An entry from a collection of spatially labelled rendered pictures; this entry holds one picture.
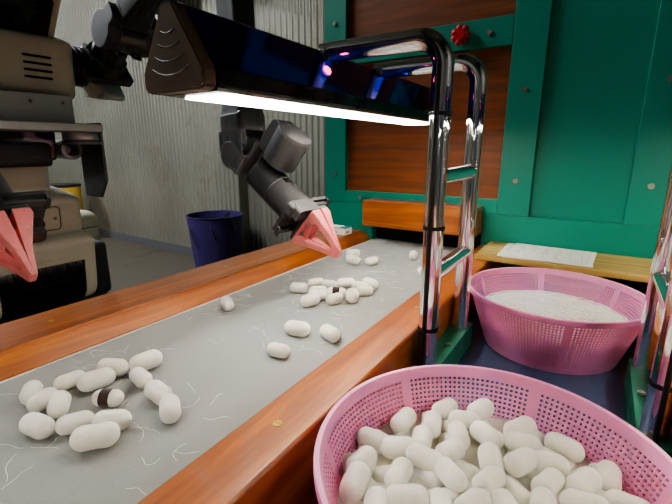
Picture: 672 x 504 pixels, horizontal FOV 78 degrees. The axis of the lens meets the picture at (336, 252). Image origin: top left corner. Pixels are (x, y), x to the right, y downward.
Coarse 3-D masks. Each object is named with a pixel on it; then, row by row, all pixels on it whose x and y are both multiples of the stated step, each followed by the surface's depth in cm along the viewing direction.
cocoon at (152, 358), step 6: (138, 354) 48; (144, 354) 48; (150, 354) 48; (156, 354) 48; (132, 360) 47; (138, 360) 47; (144, 360) 47; (150, 360) 48; (156, 360) 48; (132, 366) 47; (138, 366) 47; (144, 366) 47; (150, 366) 48; (156, 366) 49
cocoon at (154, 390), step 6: (150, 384) 42; (156, 384) 42; (162, 384) 42; (144, 390) 42; (150, 390) 42; (156, 390) 41; (162, 390) 41; (168, 390) 41; (150, 396) 41; (156, 396) 41; (162, 396) 41; (156, 402) 41
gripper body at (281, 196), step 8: (280, 184) 67; (288, 184) 67; (272, 192) 66; (280, 192) 66; (288, 192) 66; (296, 192) 66; (272, 200) 67; (280, 200) 66; (288, 200) 66; (296, 200) 63; (304, 200) 65; (320, 200) 69; (328, 200) 70; (272, 208) 68; (280, 208) 66; (288, 208) 62; (280, 216) 64; (280, 224) 65; (288, 224) 67; (272, 232) 65; (280, 232) 65
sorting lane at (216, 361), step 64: (384, 256) 99; (192, 320) 62; (256, 320) 62; (320, 320) 62; (0, 384) 45; (128, 384) 45; (192, 384) 45; (256, 384) 45; (0, 448) 36; (64, 448) 36; (128, 448) 36; (192, 448) 36
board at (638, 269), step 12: (480, 252) 88; (492, 252) 88; (516, 264) 83; (528, 264) 82; (540, 264) 80; (552, 264) 79; (564, 264) 79; (600, 264) 79; (612, 264) 79; (624, 264) 79; (636, 264) 79; (648, 264) 79; (612, 276) 74; (624, 276) 73; (636, 276) 72; (648, 276) 72
